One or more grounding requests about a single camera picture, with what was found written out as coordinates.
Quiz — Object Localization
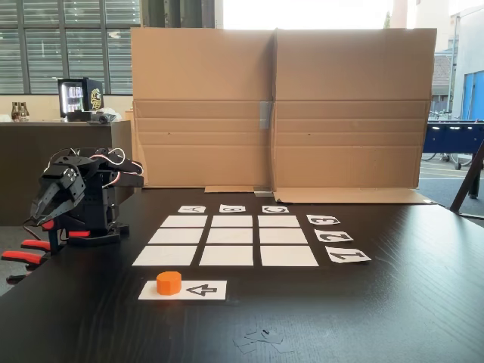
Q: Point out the round orange token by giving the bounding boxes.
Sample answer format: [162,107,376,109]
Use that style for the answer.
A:
[156,270,182,296]

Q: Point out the white paper grid sheet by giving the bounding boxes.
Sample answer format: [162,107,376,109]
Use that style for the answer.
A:
[131,214,321,268]

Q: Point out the red black bar clamp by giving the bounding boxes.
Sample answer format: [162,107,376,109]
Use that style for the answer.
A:
[40,217,94,257]
[1,238,52,285]

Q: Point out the brown counter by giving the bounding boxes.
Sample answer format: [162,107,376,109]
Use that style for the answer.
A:
[0,119,133,228]

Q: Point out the small grey device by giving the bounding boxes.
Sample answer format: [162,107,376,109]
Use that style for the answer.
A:
[87,111,116,126]

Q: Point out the black mini fridge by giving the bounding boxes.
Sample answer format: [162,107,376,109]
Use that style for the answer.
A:
[57,77,104,123]

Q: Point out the brown cardboard box panel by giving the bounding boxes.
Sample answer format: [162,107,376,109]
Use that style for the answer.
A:
[271,26,439,206]
[130,26,279,194]

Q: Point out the white arrow paper sheet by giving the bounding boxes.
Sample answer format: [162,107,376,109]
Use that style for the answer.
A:
[138,280,228,302]

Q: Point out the paper sheet number 3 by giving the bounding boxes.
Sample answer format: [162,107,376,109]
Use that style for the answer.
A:
[306,214,341,227]

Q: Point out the paper sheet number 2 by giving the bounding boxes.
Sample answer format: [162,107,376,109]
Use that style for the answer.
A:
[313,228,355,243]

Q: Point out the paper sheet number 1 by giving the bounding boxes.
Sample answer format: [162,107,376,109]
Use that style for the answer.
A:
[324,249,372,265]

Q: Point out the blue foosball table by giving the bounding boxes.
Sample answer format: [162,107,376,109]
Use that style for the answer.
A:
[426,119,484,171]

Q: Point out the dark wooden stand leg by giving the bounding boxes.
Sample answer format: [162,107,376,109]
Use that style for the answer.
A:
[448,138,484,221]

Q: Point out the black power cable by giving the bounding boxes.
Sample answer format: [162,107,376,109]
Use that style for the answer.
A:
[22,217,50,243]

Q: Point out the red white servo cable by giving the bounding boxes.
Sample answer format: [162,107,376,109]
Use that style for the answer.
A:
[47,147,82,167]
[100,147,144,190]

